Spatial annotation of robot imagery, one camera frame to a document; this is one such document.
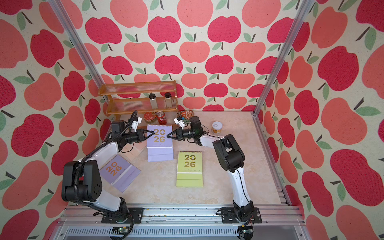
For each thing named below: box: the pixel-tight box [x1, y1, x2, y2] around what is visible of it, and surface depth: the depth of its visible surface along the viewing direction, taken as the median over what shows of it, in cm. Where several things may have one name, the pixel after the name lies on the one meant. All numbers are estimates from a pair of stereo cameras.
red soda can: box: [156, 111, 167, 125], surface depth 107 cm
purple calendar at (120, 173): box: [99, 154, 142, 193], surface depth 90 cm
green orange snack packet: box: [180, 109, 194, 121], surface depth 120 cm
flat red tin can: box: [143, 111, 157, 122], surface depth 114 cm
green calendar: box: [176, 151, 204, 187], surface depth 88 cm
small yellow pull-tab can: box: [212, 121, 223, 134], surface depth 107 cm
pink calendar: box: [118, 139, 147, 162], surface depth 84 cm
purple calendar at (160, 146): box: [147, 124, 174, 163], surface depth 88 cm
